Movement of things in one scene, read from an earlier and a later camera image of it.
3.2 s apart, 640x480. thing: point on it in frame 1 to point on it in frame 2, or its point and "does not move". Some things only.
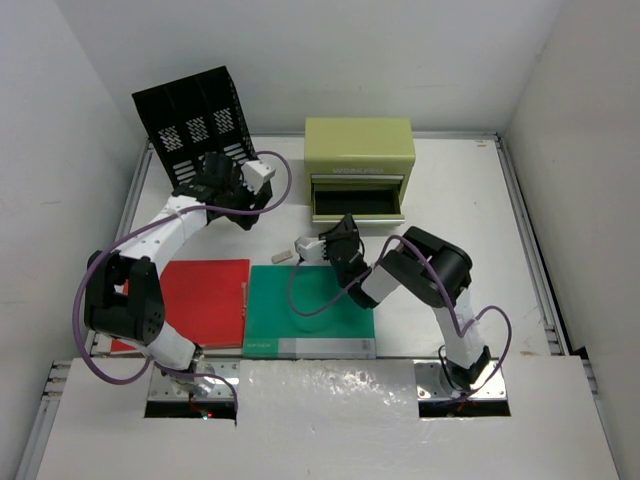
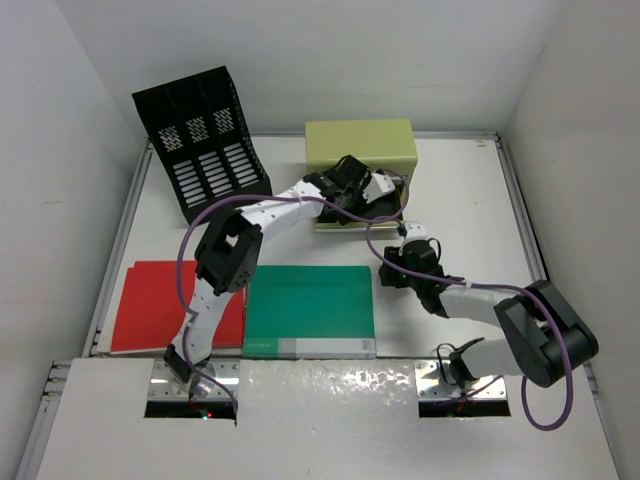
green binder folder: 302,312 does not move
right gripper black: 347,229 to 391,278
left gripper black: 236,180 to 361,202
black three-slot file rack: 193,116 does not move
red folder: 204,300 does not move
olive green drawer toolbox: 358,167 does not move
